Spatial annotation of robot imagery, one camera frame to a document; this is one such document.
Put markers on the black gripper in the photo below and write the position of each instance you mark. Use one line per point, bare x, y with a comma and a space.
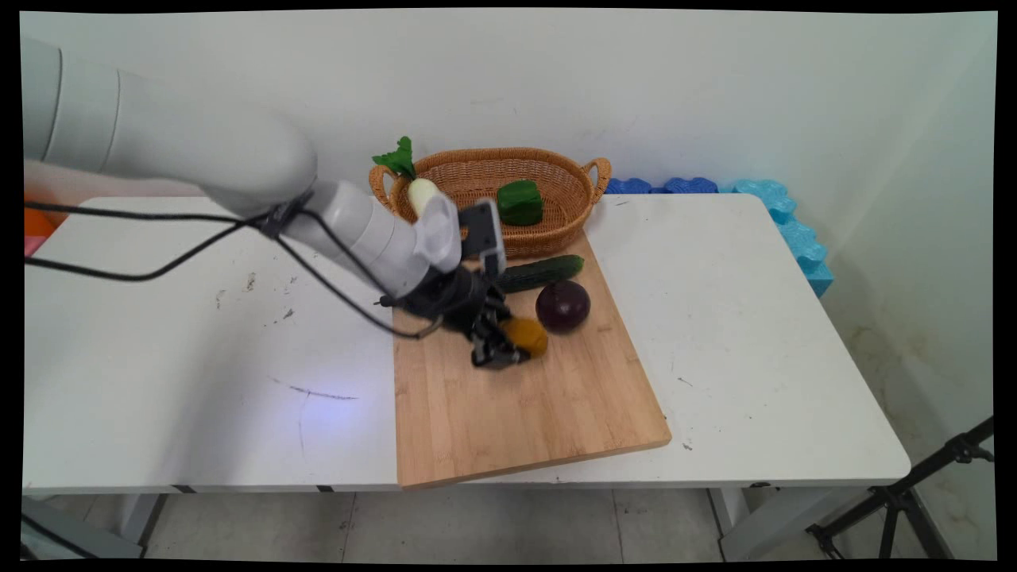
453, 300

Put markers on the yellow-orange round fruit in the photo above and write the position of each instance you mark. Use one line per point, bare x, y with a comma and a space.
530, 337

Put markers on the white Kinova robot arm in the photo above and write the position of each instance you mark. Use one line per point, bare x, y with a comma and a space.
199, 151

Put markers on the dark purple round fruit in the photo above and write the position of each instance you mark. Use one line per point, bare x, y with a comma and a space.
562, 306

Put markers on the dark green cucumber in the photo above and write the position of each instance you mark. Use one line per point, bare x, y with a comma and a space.
544, 272

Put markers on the bamboo wooden cutting board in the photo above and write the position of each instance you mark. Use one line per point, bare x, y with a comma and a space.
508, 413

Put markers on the green bell pepper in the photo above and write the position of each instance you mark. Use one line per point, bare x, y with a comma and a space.
520, 202

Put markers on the woven wicker basket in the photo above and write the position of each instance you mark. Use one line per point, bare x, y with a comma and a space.
568, 202

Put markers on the white radish with green leaves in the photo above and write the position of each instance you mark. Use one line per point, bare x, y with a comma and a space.
421, 195

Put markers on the dark blue foam tile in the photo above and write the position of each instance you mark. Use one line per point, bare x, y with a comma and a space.
691, 185
628, 186

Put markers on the light blue foam tile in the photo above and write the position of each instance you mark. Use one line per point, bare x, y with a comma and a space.
798, 238

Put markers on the white table leg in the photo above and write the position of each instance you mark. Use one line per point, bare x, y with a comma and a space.
763, 516

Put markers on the black tripod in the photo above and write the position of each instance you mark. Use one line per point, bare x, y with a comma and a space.
898, 500

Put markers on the orange object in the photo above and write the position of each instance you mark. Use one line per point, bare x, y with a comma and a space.
36, 224

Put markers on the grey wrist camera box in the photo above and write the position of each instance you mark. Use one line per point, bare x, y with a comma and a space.
483, 230

